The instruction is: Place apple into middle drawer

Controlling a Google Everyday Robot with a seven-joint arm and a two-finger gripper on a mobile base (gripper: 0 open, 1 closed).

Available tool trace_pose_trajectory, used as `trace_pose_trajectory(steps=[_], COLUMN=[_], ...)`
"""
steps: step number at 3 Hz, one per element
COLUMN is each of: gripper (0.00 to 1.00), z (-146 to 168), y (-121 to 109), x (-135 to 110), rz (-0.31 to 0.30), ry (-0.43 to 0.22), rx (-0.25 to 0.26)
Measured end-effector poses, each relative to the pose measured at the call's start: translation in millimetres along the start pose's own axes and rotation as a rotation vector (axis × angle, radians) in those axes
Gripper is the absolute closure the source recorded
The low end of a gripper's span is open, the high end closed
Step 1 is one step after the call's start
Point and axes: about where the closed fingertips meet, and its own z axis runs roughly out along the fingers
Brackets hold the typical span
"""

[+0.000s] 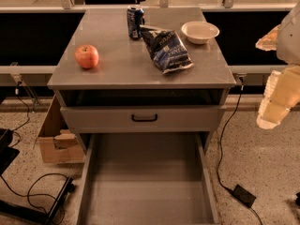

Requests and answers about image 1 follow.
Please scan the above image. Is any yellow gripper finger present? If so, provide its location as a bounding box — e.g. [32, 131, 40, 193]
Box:
[256, 66, 300, 129]
[255, 25, 279, 52]

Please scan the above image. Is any red apple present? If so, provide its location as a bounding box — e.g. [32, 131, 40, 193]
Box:
[75, 45, 99, 69]

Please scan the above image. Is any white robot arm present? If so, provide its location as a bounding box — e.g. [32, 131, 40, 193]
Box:
[255, 2, 300, 129]

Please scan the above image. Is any grey drawer cabinet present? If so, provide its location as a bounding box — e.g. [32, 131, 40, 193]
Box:
[48, 7, 235, 149]

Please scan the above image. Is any open grey drawer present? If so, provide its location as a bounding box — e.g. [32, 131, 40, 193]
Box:
[75, 133, 220, 225]

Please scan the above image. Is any white bowl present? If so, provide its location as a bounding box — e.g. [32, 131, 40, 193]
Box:
[181, 21, 219, 45]

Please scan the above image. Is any blue chip bag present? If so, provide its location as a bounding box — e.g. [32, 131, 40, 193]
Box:
[141, 26, 193, 74]

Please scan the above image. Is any black power adapter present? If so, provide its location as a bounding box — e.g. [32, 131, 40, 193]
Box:
[232, 185, 256, 208]

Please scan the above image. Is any blue soda can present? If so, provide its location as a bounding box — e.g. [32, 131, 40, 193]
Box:
[127, 5, 144, 39]

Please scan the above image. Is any cardboard box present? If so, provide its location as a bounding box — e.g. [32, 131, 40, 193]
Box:
[37, 97, 85, 163]

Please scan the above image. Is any black stand left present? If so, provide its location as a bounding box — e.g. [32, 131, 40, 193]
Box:
[0, 128, 20, 175]

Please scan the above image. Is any closed drawer with black handle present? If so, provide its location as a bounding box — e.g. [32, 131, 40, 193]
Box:
[61, 106, 225, 133]

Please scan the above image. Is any black cable on left floor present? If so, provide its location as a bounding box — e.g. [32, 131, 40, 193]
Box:
[0, 172, 73, 225]

